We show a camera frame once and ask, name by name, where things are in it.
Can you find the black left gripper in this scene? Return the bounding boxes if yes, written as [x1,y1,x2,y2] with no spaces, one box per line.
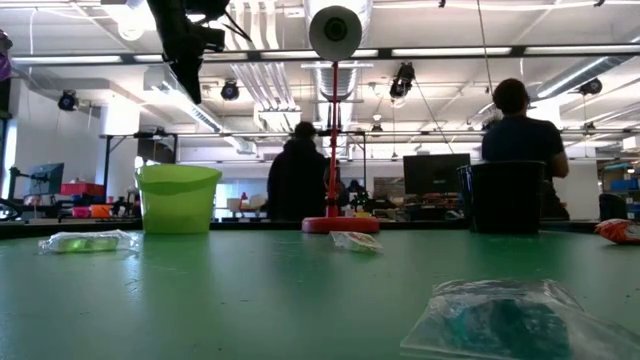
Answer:
[147,0,231,105]

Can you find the clear green candy pack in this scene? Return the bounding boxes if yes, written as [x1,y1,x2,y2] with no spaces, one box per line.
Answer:
[38,229,144,255]
[329,230,384,254]

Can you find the clear blue candy pack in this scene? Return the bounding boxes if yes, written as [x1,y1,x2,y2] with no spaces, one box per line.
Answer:
[399,278,640,360]

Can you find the orange white candy pack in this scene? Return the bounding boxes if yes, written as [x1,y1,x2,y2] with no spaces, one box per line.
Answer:
[593,218,640,245]

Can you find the green plastic bucket with face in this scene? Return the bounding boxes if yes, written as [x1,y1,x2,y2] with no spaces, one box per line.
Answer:
[134,163,224,235]

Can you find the person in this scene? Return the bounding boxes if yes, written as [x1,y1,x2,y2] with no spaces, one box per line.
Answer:
[481,78,571,221]
[266,121,331,222]

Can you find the red desk lamp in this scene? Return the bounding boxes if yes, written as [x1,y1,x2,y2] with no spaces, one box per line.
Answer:
[301,4,381,235]

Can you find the red storage bin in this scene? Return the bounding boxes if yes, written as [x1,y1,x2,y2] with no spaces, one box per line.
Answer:
[59,182,106,198]

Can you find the small black monitor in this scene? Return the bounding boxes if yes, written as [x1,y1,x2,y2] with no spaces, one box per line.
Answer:
[27,162,65,197]

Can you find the purple round object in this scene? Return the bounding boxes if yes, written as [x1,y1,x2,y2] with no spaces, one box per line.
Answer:
[0,28,14,82]

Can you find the green table mat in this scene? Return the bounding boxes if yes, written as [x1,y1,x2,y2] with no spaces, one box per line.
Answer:
[0,227,640,360]

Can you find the large black monitor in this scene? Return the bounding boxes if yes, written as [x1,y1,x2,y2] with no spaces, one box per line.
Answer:
[402,153,472,195]

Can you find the black plastic bucket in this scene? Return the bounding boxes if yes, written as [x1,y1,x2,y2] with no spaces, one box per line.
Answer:
[457,160,549,235]

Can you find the shelf with blue bins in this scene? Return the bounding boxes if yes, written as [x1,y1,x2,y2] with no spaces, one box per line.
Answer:
[599,159,640,221]

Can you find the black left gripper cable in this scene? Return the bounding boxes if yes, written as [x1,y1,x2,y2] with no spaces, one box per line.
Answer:
[222,12,253,44]

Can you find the thin hanging cord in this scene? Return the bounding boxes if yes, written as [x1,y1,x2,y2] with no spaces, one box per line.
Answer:
[473,0,494,96]

